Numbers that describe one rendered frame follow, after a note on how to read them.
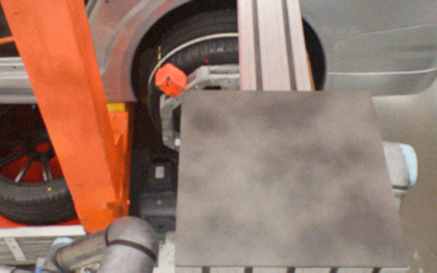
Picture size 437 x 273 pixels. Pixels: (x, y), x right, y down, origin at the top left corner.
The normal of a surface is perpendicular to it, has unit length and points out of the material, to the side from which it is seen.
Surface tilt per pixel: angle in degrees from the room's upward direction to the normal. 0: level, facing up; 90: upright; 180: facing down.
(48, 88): 90
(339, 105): 0
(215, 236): 0
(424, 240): 0
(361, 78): 90
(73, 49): 90
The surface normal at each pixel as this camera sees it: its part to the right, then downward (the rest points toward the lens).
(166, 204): 0.01, -0.61
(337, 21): 0.04, 0.79
